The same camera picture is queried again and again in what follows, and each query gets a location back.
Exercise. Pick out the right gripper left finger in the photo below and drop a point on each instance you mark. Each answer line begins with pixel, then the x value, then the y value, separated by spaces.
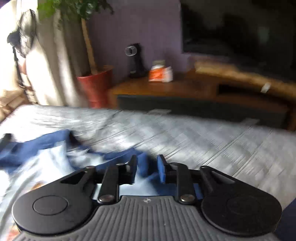
pixel 131 169

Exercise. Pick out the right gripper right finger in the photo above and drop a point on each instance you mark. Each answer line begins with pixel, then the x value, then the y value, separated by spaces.
pixel 162 168

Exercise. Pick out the blue raglan graphic shirt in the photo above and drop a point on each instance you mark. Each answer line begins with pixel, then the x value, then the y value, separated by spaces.
pixel 32 164

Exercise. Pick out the red plant pot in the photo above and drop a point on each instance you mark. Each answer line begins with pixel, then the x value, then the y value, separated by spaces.
pixel 96 87

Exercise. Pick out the wooden TV cabinet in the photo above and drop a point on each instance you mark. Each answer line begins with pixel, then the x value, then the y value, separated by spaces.
pixel 212 90

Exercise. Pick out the orange white tissue box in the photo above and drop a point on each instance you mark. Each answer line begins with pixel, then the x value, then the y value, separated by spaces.
pixel 159 72

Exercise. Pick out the black cylindrical speaker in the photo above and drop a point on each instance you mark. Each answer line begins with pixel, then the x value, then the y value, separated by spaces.
pixel 136 64

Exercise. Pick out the plant trunk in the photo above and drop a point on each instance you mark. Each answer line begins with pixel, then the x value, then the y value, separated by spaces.
pixel 89 48

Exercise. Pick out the silver quilted table cover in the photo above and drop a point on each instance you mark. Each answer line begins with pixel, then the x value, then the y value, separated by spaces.
pixel 260 156

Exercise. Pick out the beige curtain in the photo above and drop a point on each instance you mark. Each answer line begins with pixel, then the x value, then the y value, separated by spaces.
pixel 57 57

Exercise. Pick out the black flat screen television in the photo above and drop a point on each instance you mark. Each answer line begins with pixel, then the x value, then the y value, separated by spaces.
pixel 255 35

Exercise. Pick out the black standing fan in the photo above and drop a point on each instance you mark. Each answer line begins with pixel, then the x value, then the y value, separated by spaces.
pixel 22 40

